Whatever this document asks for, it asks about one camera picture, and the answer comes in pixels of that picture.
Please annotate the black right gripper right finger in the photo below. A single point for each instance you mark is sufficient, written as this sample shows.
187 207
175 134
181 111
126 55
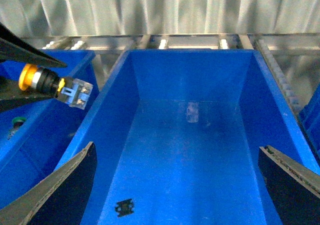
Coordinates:
293 188

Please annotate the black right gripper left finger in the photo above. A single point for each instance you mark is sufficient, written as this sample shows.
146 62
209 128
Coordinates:
59 199

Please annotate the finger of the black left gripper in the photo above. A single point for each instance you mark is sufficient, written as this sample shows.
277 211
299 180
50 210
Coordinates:
12 97
12 48

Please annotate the yellow mushroom push button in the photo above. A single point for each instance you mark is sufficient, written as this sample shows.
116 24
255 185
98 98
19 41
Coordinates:
71 91

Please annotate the green push button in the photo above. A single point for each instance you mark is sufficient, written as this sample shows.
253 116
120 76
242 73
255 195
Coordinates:
17 122

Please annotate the blue left parts bin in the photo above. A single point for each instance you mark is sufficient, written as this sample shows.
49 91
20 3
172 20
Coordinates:
37 147

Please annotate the small black clip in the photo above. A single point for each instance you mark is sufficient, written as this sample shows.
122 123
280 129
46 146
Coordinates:
124 207

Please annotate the blue right target bin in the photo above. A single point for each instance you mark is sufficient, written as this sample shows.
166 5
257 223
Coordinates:
310 119

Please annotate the blue middle plastic bin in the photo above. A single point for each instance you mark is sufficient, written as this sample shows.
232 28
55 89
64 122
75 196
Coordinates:
179 132

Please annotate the metal roller rack frame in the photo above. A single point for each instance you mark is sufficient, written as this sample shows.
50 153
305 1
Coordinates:
294 58

